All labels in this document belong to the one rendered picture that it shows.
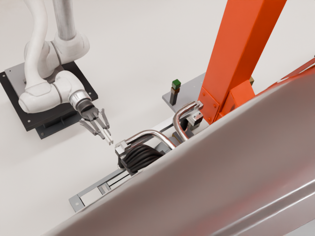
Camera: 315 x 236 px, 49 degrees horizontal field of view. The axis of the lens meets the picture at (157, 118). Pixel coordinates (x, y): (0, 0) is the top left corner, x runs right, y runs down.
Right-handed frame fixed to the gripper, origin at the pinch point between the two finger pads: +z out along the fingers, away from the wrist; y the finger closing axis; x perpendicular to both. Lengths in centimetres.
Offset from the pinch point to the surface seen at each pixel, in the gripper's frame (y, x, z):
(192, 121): -31.5, 9.9, 18.5
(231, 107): -61, -6, 16
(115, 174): -9, -75, -12
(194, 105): -33.0, 17.7, 15.8
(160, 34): -116, -83, -106
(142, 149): -2.3, 20.9, 22.1
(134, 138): -3.6, 17.9, 15.5
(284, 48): -201, -83, -34
